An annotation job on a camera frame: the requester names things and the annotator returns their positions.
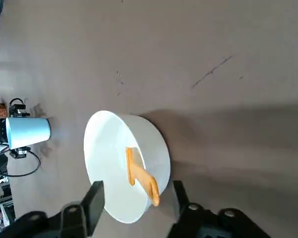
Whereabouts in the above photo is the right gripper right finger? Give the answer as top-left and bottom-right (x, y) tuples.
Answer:
(172, 180), (271, 238)

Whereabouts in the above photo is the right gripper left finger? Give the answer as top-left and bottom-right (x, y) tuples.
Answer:
(13, 180), (106, 238)

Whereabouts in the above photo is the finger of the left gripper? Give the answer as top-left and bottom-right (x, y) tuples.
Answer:
(9, 98), (31, 118)
(9, 147), (31, 160)

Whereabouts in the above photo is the blue cup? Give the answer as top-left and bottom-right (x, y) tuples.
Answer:
(5, 117), (52, 150)

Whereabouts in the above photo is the white bowl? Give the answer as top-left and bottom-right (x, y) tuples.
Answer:
(83, 110), (171, 225)

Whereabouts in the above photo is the black cable silver plug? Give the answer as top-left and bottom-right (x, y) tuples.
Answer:
(4, 148), (42, 178)

